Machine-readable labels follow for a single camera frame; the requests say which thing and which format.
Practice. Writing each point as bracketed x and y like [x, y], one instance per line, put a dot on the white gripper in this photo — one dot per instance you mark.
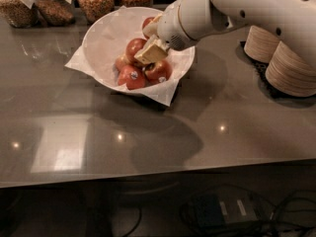
[169, 29]

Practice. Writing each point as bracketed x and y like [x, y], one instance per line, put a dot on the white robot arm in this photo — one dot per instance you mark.
[185, 22]

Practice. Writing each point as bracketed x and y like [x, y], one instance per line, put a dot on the red apple on top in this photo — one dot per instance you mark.
[133, 47]

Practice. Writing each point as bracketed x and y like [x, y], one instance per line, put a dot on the red apple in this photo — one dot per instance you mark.
[121, 62]
[147, 21]
[131, 77]
[133, 47]
[158, 72]

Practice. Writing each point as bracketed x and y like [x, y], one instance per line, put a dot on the red apple at back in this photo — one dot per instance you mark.
[147, 21]

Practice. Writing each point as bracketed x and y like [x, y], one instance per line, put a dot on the red apple front right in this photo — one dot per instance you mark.
[158, 72]

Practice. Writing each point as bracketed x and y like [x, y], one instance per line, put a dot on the red apple far left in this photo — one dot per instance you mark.
[121, 62]

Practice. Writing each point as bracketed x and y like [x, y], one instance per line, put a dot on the red apple front left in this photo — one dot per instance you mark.
[131, 77]

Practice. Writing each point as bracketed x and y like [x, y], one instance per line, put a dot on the white bowl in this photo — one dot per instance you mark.
[105, 43]

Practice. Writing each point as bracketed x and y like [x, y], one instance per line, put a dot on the white paper liner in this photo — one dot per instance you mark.
[102, 46]

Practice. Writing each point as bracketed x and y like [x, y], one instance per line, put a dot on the glass jar of light granola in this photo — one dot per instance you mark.
[96, 9]

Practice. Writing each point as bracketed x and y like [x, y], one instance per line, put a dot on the glass jar with dark cereal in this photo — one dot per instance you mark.
[56, 12]

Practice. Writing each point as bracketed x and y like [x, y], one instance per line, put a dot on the back stack of paper bowls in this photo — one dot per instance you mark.
[260, 44]

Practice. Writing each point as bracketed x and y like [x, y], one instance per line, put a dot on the black rubber mat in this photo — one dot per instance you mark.
[261, 69]

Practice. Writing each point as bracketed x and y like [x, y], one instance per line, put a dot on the glass jar of grains left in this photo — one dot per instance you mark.
[17, 15]

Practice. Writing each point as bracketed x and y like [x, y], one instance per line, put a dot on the black power box under table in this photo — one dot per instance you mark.
[225, 209]

